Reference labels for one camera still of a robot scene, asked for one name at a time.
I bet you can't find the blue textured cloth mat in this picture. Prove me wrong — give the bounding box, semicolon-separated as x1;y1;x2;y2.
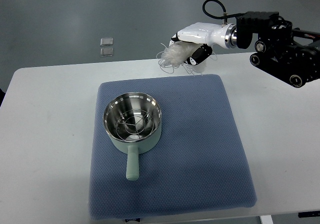
89;74;257;220

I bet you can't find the round wire steaming rack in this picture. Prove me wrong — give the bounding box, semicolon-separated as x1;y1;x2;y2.
115;109;155;142

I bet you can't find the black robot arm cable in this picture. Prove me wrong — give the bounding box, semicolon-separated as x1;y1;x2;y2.
202;0;245;26

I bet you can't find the upper metal floor plate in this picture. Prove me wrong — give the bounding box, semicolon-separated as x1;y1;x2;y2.
100;37;114;47

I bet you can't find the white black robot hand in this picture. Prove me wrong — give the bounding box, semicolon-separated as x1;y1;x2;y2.
169;22;237;65

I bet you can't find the mint green steel pot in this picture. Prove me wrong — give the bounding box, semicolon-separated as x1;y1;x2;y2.
103;92;162;181

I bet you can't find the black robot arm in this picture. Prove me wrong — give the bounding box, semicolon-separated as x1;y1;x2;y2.
236;11;320;88

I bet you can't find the white vermicelli nest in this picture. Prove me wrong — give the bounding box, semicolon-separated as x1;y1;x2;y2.
156;41;218;76

